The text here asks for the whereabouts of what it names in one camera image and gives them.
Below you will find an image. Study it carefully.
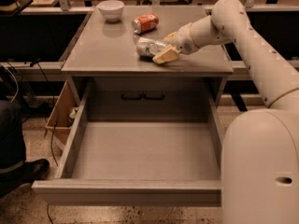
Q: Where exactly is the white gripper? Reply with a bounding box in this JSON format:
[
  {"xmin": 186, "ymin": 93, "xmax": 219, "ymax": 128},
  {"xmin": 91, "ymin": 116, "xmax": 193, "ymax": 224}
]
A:
[{"xmin": 152, "ymin": 22, "xmax": 199, "ymax": 64}]

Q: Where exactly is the silver green 7up can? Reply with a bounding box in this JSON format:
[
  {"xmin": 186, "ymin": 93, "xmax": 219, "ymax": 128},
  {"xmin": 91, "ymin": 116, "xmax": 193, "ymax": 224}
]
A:
[{"xmin": 136, "ymin": 37, "xmax": 168, "ymax": 57}]

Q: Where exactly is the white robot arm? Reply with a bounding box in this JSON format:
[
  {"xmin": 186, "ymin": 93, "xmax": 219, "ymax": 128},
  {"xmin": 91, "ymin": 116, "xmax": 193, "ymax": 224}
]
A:
[{"xmin": 153, "ymin": 0, "xmax": 299, "ymax": 224}]

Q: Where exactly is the orange soda can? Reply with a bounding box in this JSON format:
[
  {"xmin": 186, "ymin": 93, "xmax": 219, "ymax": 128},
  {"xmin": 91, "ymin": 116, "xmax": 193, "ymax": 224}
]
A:
[{"xmin": 132, "ymin": 13, "xmax": 159, "ymax": 35}]

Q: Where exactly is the grey cabinet counter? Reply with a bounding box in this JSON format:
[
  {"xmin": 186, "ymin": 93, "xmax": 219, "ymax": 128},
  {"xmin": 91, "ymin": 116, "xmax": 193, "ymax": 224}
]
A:
[{"xmin": 62, "ymin": 6, "xmax": 233, "ymax": 98}]

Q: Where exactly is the grey open top drawer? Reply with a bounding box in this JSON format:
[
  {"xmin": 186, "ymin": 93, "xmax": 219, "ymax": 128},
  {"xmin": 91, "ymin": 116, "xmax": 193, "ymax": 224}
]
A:
[{"xmin": 33, "ymin": 77, "xmax": 221, "ymax": 207}]

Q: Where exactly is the white ceramic bowl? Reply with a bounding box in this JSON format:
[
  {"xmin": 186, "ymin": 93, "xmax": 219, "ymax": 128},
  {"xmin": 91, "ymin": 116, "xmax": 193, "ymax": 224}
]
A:
[{"xmin": 97, "ymin": 0, "xmax": 124, "ymax": 21}]

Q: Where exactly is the green bottle in box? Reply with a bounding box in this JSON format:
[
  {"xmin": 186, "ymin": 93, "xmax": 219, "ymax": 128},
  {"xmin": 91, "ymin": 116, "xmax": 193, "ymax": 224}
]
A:
[{"xmin": 67, "ymin": 107, "xmax": 78, "ymax": 127}]

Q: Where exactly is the brown cardboard box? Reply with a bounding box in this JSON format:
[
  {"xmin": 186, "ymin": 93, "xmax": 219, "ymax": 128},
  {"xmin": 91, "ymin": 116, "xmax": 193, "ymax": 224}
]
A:
[{"xmin": 46, "ymin": 81, "xmax": 77, "ymax": 145}]

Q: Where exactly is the black shoe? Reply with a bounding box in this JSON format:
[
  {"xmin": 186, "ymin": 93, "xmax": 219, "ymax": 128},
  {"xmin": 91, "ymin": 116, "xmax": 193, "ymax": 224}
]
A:
[{"xmin": 0, "ymin": 159, "xmax": 50, "ymax": 198}]

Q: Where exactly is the person's dark trouser leg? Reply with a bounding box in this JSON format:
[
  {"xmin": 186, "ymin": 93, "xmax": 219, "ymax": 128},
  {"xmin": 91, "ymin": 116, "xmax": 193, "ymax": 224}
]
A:
[{"xmin": 0, "ymin": 100, "xmax": 26, "ymax": 175}]

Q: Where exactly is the black drawer handle left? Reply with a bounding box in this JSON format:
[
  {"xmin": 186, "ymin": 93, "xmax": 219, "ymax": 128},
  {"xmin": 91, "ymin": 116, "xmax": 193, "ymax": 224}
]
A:
[{"xmin": 121, "ymin": 91, "xmax": 143, "ymax": 101}]

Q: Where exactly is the black drawer handle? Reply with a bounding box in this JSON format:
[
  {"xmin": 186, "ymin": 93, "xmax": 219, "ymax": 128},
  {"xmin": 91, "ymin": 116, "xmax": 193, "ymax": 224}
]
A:
[
  {"xmin": 143, "ymin": 91, "xmax": 165, "ymax": 101},
  {"xmin": 121, "ymin": 91, "xmax": 143, "ymax": 101}
]

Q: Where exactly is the black drawer handle right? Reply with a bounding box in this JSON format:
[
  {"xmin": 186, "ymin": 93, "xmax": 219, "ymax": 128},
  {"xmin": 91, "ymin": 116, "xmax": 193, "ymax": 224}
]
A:
[{"xmin": 143, "ymin": 91, "xmax": 165, "ymax": 101}]

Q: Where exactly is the black floor cable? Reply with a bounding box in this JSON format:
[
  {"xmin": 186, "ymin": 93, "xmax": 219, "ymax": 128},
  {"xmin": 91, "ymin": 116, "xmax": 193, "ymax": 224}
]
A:
[{"xmin": 46, "ymin": 121, "xmax": 60, "ymax": 224}]

